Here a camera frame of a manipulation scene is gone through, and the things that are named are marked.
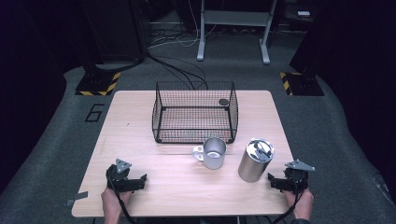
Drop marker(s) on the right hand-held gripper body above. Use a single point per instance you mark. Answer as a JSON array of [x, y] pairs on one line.
[[295, 179]]

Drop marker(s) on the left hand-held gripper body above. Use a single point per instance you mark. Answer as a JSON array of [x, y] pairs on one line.
[[115, 175]]

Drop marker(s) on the steel tumbler with lid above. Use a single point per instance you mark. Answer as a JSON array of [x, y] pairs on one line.
[[251, 169]]

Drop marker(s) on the person's right hand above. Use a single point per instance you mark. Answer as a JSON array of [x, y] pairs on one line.
[[303, 203]]

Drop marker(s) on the person's left hand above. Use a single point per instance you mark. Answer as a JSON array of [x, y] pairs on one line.
[[112, 202]]

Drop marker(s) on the grey tape piece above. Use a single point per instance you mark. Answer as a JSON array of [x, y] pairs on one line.
[[79, 196]]

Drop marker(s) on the black tape floor marking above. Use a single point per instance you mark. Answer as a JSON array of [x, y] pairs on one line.
[[99, 105]]

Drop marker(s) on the small black disc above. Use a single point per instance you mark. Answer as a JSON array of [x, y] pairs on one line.
[[223, 102]]

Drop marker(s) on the black stand base striped edge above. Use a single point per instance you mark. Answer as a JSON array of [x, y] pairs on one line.
[[95, 84], [303, 85]]

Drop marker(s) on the dark curtain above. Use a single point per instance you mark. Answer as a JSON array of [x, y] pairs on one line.
[[358, 62], [28, 77]]

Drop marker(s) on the black cabinet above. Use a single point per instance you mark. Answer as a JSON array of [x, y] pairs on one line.
[[115, 28]]

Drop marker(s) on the small white box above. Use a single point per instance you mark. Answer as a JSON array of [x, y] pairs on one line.
[[304, 13]]

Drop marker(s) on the white desk frame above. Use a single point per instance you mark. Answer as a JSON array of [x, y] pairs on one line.
[[236, 18]]

